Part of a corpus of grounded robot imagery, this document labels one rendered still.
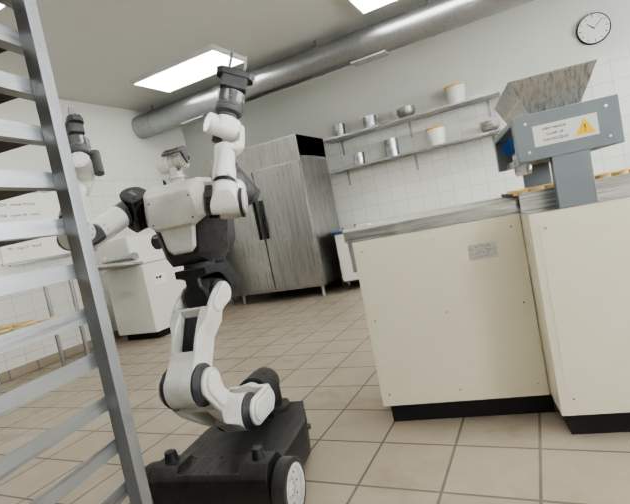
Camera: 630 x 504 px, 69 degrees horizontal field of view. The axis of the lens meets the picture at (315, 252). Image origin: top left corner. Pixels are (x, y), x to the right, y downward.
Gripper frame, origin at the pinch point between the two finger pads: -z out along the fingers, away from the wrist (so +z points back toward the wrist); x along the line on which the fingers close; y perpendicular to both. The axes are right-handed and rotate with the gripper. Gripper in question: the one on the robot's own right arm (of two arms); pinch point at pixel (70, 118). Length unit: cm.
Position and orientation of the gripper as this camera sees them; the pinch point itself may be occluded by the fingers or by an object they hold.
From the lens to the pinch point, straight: 203.2
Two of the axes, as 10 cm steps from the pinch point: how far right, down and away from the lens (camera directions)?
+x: 5.7, -4.6, -6.9
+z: 3.5, 8.9, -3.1
